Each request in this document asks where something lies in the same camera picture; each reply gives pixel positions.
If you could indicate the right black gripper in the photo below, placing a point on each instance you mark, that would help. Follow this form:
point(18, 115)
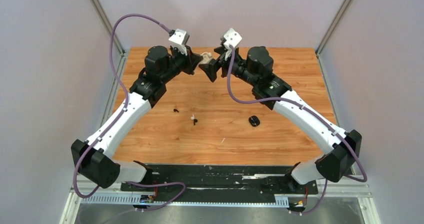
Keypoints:
point(212, 68)

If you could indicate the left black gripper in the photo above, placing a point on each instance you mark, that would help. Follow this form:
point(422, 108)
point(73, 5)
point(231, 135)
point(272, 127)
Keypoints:
point(191, 60)

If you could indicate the white earbud charging case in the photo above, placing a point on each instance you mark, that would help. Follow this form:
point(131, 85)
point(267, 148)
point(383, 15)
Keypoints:
point(206, 58)

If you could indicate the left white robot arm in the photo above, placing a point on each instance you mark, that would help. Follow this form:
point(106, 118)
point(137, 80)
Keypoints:
point(93, 157)

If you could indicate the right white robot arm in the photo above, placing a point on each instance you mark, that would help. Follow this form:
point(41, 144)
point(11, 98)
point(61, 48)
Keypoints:
point(340, 148)

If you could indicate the black earbud charging case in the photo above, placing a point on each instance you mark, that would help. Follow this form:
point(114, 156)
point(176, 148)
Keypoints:
point(254, 121)

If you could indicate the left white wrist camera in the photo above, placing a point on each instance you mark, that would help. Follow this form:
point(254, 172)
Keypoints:
point(178, 39)

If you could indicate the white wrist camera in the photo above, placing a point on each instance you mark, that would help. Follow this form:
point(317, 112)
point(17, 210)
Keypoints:
point(178, 39)
point(230, 39)

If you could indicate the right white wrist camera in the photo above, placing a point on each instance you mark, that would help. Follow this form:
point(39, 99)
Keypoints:
point(230, 39)

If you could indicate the left aluminium frame post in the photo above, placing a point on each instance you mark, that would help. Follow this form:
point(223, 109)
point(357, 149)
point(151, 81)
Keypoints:
point(108, 25)

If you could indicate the aluminium frame post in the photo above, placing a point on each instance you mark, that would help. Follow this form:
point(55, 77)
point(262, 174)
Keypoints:
point(333, 26)
point(108, 25)

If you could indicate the right aluminium frame post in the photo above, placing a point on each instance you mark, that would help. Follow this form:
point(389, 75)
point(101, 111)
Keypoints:
point(333, 26)

